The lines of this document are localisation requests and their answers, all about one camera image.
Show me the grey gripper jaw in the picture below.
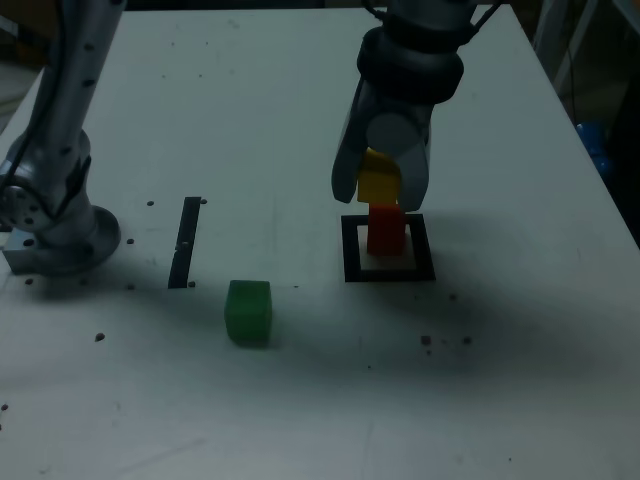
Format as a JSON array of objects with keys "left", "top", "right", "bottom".
[
  {"left": 331, "top": 77, "right": 384, "bottom": 204},
  {"left": 366, "top": 111, "right": 433, "bottom": 212}
]

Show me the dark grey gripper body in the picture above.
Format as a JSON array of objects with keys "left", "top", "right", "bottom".
[{"left": 371, "top": 93, "right": 434, "bottom": 127}]

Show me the yellow cube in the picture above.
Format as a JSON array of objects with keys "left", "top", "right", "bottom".
[{"left": 357, "top": 148, "right": 403, "bottom": 205}]

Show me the red cube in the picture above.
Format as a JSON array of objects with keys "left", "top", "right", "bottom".
[{"left": 366, "top": 202, "right": 404, "bottom": 256}]

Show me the green cube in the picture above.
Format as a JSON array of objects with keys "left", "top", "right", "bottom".
[{"left": 224, "top": 279, "right": 274, "bottom": 349}]

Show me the black tape square outline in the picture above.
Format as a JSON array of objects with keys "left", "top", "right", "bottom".
[{"left": 341, "top": 213, "right": 437, "bottom": 284}]

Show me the blue plastic object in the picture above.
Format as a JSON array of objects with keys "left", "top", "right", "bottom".
[{"left": 574, "top": 119, "right": 612, "bottom": 174}]

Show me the black tape strip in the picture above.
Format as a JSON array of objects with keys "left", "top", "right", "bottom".
[{"left": 167, "top": 196, "right": 202, "bottom": 290}]

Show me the grey metal frame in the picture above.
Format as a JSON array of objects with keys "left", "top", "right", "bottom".
[{"left": 530, "top": 0, "right": 601, "bottom": 94}]

